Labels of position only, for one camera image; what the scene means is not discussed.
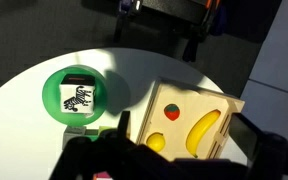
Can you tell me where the magenta plastic cube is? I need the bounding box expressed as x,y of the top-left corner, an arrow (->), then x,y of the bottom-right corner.
93,171 -> 114,180

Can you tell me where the lime plastic cube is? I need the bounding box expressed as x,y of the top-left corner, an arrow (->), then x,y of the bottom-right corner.
98,126 -> 119,140

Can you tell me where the red toy strawberry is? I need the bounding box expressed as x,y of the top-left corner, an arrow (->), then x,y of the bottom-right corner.
163,103 -> 181,122

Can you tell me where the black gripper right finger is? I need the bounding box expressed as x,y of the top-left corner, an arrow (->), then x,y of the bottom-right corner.
228,112 -> 264,168

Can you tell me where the purple black clamp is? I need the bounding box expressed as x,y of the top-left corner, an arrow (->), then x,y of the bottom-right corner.
113,0 -> 143,44

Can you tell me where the grey plastic cube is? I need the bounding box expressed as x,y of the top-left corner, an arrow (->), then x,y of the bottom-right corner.
62,125 -> 87,150

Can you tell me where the zebra print soft cube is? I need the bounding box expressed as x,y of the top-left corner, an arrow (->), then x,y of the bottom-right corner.
58,74 -> 96,116

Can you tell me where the yellow toy banana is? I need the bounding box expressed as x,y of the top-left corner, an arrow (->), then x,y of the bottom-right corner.
185,109 -> 222,159

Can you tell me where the green plastic bowl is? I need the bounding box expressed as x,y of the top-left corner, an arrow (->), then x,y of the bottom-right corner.
41,64 -> 109,127

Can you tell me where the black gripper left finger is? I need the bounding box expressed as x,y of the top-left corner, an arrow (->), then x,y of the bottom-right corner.
117,110 -> 132,139

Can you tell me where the wooden box tray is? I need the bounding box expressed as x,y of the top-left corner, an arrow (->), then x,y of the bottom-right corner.
135,77 -> 246,165

